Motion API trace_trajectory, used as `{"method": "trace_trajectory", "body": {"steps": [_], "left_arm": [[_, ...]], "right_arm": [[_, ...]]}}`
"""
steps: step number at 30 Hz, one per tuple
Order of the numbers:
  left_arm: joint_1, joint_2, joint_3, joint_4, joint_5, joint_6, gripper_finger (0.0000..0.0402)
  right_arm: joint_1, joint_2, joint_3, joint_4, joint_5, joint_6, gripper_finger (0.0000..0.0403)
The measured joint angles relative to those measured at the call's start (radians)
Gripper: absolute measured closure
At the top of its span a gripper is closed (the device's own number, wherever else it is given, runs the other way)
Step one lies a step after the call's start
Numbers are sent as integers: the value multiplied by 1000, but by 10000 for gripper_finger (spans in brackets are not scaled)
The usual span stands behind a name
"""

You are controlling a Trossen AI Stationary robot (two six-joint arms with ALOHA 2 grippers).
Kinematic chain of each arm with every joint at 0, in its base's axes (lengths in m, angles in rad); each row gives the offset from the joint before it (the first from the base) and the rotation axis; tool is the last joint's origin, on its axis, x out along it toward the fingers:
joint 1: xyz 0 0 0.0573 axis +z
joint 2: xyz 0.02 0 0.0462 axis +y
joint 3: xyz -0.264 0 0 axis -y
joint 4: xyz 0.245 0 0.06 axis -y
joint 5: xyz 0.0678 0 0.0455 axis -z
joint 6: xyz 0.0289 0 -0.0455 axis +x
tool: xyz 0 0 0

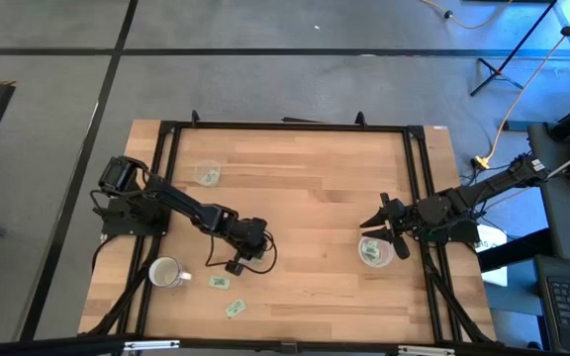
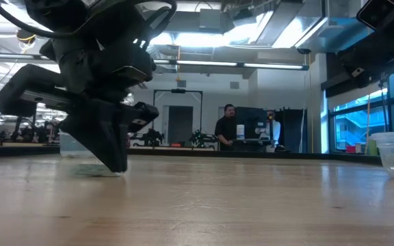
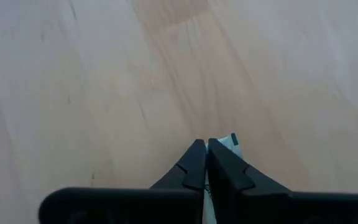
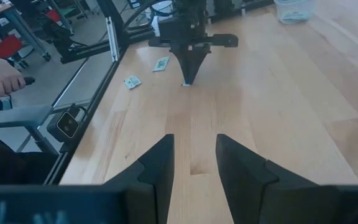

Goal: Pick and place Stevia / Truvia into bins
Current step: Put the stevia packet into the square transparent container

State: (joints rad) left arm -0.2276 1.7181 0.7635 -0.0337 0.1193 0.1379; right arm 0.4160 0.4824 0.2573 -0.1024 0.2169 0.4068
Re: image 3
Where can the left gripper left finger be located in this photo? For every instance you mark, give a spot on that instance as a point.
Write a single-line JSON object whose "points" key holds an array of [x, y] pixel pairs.
{"points": [[166, 202]]}

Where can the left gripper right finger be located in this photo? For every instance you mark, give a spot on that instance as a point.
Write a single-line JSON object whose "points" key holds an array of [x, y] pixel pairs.
{"points": [[244, 199]]}

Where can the green white sweetener packet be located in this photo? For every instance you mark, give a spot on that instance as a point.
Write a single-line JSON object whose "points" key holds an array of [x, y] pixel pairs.
{"points": [[230, 143]]}

